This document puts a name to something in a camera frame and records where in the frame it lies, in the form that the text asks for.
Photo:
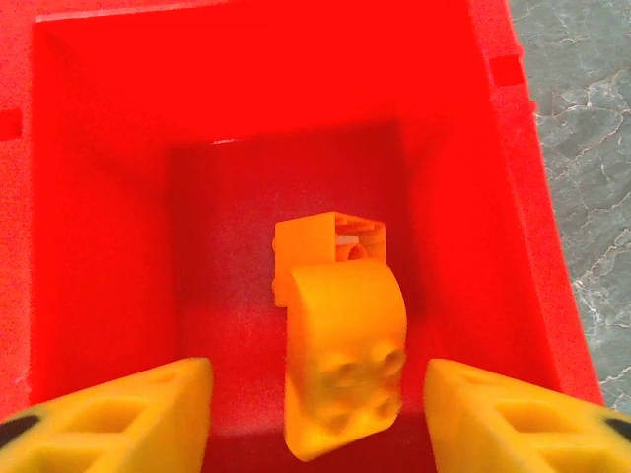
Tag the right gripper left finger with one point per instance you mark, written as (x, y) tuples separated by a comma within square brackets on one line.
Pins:
[(113, 428)]

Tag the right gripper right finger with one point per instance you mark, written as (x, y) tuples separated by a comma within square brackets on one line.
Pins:
[(517, 433)]

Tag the orange curved lego brick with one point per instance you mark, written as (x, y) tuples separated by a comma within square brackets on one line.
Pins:
[(345, 315)]

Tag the orange square lego brick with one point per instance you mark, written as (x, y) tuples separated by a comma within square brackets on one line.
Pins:
[(305, 236)]

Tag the red three-compartment bin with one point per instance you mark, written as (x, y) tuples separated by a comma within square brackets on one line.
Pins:
[(123, 148)]

